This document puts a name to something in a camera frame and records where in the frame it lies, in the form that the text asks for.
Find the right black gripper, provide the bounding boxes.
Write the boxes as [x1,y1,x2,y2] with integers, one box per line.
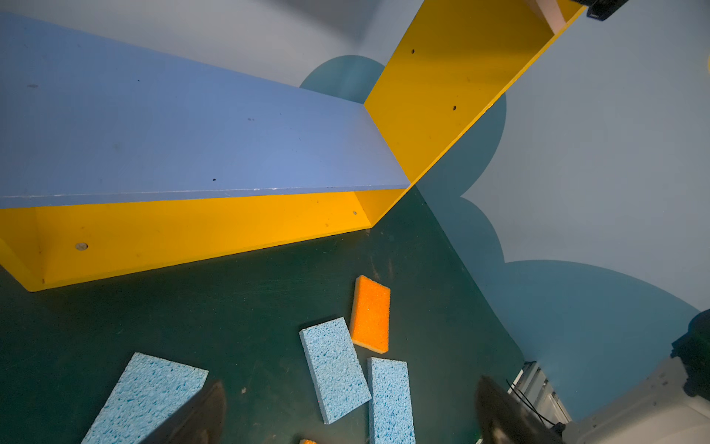
[576,0,628,21]

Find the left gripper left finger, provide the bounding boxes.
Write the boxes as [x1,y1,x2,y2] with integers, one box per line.
[141,380,227,444]

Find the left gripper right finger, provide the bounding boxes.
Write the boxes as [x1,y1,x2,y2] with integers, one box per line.
[475,376,563,444]

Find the blue sponge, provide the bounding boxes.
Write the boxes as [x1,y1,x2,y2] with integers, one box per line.
[299,317,372,425]
[367,357,416,444]
[82,353,209,443]

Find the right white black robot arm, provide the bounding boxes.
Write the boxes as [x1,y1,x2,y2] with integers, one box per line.
[569,1,709,443]

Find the yellow shelf pink blue boards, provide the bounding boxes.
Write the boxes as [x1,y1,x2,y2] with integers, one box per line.
[1,1,585,292]

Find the orange sponge right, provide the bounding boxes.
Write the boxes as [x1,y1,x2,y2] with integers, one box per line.
[349,276,391,354]

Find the aluminium rail base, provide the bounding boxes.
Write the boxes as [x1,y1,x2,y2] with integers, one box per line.
[506,362,571,428]

